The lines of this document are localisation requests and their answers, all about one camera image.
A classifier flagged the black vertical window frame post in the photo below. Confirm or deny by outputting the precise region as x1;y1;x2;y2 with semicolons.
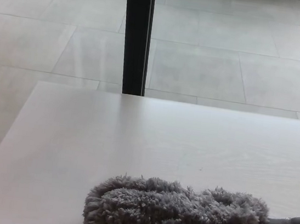
112;0;157;97

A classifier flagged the grey fluffy microfibre duster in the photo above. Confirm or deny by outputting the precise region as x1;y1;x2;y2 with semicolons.
81;168;300;224

